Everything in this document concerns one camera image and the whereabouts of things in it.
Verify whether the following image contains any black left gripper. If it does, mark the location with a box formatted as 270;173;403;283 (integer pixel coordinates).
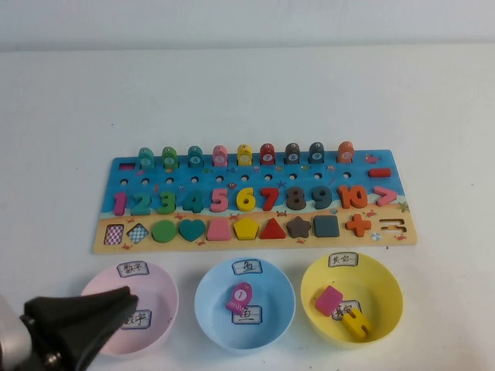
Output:
19;285;139;371

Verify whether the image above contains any magenta rectangle block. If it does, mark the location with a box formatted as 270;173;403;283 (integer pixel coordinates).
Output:
315;285;344;317

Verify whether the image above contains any brown wooden digit 8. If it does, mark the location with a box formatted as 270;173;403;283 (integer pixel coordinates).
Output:
285;187;308;212

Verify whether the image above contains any orange fish piece number 10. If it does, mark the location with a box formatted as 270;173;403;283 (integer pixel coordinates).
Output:
336;141;355;164

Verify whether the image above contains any pink wooden digit 5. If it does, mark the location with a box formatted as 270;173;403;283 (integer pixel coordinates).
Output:
210;189;230;213

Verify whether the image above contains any green fish piece number 3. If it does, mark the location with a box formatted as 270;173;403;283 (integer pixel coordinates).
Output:
161;145;178;169

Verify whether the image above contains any orange wooden number 10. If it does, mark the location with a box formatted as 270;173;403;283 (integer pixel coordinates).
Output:
336;185;368;209

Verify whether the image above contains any grey square block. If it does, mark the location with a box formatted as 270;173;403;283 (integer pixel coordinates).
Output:
313;215;340;238

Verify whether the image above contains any teal heart block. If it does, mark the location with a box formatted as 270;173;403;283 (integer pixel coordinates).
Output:
177;219;206;243

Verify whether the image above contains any yellow fish piece number 6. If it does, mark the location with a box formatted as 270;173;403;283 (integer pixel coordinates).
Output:
236;143;253;166

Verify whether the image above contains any pink greater-than sign piece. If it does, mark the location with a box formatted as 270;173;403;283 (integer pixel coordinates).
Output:
373;187;398;208

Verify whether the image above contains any colourful wooden puzzle board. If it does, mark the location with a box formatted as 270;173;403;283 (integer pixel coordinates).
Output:
92;148;418;255

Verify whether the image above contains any yellow wooden digit 6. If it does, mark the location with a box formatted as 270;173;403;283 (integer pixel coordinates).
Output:
235;188;257;213

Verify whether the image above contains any pink plastic bowl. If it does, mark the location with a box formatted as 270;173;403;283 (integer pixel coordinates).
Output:
79;260;180;356

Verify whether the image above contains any teal fish piece number 2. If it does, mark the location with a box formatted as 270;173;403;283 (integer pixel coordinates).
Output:
138;146;155;169

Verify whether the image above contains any green circle block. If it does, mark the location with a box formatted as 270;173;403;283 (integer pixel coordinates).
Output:
151;219;177;243

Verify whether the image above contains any yellow pentagon block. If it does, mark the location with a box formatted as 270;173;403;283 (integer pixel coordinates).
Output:
233;217;260;240

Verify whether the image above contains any brown star block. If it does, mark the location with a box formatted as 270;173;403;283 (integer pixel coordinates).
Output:
285;216;312;239

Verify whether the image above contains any teal wooden digit 4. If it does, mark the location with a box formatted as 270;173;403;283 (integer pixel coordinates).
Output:
181;189;204;214

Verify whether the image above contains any magenta fish piece number 1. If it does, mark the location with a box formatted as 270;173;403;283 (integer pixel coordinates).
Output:
226;282;253;312

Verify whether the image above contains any pink trapezoid block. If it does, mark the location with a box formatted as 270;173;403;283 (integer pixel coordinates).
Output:
207;219;232;241

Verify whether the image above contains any red wooden digit 7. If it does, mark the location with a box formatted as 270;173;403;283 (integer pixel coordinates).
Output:
260;187;282;213

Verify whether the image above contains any grey fish piece number 9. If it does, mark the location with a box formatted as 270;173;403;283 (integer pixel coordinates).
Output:
308;141;326;165

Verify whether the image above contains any blue plastic bowl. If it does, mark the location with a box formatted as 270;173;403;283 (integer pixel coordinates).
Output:
194;257;297;355

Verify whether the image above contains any teal wooden digit 2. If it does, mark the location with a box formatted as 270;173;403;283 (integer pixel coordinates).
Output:
130;192;152;216

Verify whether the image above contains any red fish piece number 7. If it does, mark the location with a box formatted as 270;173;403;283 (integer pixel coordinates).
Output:
259;142;276;165

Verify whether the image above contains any green wooden digit 3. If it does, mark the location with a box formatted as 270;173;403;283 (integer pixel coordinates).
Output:
156;191;177;216

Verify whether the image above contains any brown fish piece number 8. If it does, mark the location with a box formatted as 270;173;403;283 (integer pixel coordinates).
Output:
285;141;302;165

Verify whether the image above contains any yellow plastic bowl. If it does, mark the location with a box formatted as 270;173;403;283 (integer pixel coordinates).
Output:
300;253;405;351

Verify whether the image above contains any yellow equals sign piece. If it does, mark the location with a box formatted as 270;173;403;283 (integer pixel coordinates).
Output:
342;311;372;342

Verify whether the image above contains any orange plus sign piece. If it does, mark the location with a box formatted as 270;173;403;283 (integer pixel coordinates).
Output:
345;215;372;237

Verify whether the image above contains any pink fish piece number 5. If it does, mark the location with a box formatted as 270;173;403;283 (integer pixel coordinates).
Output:
211;145;229;168

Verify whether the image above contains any red triangle block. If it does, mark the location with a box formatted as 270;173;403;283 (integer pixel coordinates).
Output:
258;217;288;240

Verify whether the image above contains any teal fish piece number 4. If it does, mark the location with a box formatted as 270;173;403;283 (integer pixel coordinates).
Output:
187;145;204;168

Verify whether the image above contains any grey wooden digit 9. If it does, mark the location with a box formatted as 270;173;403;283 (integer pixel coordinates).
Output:
311;186;333;211

